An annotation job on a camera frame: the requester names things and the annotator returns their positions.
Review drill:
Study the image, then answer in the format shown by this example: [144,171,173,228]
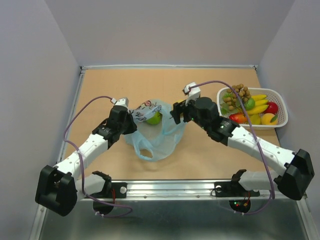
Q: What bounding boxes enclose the red apple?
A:
[264,101,279,115]

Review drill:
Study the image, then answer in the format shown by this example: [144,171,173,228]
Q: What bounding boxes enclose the blue plastic bag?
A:
[124,99,187,162]

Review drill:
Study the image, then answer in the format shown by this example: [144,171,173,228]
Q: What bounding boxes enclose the orange peach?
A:
[261,113,278,126]

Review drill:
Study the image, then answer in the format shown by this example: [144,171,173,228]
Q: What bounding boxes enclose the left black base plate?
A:
[91,182,128,199]

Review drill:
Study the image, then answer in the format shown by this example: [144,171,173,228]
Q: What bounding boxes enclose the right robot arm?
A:
[170,97,315,201]

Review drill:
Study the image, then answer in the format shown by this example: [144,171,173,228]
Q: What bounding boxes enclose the green round fruit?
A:
[245,97,256,111]

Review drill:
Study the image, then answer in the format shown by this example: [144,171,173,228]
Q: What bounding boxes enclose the green apple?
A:
[146,111,162,125]

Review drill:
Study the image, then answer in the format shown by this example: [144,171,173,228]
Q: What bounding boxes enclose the yellow green starfruit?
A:
[249,114,262,125]

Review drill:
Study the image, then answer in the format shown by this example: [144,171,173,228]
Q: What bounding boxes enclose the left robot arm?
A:
[35,103,137,217]

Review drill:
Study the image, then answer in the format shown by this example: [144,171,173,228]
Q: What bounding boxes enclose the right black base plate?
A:
[214,181,260,198]

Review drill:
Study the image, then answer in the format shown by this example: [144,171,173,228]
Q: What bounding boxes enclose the aluminium mounting rail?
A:
[85,178,271,202]

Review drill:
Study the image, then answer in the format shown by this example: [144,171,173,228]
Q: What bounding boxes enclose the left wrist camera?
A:
[110,97,129,109]

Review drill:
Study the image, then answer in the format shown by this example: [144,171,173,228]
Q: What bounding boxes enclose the green grapes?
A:
[220,92,234,115]

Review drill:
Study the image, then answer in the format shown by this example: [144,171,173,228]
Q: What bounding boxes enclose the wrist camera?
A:
[182,82,201,106]
[110,97,129,109]

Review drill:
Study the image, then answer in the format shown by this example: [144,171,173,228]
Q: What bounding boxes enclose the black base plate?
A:
[214,181,260,198]
[91,182,128,199]

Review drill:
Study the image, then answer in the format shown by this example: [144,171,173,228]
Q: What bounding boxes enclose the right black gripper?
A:
[170,97,209,132]

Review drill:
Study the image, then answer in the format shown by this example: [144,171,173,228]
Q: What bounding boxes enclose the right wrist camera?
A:
[182,82,201,106]

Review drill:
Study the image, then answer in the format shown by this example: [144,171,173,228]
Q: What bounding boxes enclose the yellow bananas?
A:
[247,94,269,115]

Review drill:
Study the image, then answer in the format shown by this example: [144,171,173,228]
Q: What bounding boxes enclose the white perforated basket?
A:
[216,86,289,130]

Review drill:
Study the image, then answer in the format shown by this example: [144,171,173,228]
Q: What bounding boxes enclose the red orange mango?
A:
[228,112,248,124]

